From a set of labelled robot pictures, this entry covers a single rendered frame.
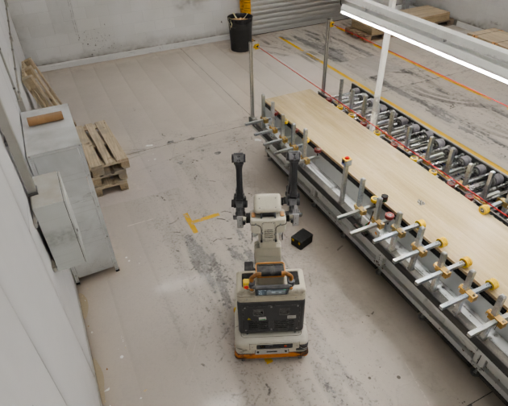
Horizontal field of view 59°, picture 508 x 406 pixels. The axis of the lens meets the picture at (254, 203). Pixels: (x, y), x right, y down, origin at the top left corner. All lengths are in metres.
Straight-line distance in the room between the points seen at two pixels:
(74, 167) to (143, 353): 1.74
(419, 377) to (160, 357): 2.21
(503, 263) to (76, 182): 3.61
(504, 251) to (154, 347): 3.06
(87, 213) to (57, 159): 0.63
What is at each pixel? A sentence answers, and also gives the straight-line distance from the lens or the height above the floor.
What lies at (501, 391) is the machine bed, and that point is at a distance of 4.20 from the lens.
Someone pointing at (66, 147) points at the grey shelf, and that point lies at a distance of 4.08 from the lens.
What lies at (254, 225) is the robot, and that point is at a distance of 3.45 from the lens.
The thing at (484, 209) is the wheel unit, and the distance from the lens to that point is 4.39.
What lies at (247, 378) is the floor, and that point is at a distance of 4.01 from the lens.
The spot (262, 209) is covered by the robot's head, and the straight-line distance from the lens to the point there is 3.41.
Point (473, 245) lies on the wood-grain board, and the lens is 4.07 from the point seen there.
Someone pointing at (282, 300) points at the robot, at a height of 0.72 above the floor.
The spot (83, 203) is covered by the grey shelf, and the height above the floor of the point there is 0.96.
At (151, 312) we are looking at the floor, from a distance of 4.53.
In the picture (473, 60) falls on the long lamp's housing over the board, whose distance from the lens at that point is 3.39.
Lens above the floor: 3.46
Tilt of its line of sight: 38 degrees down
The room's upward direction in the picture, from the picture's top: 2 degrees counter-clockwise
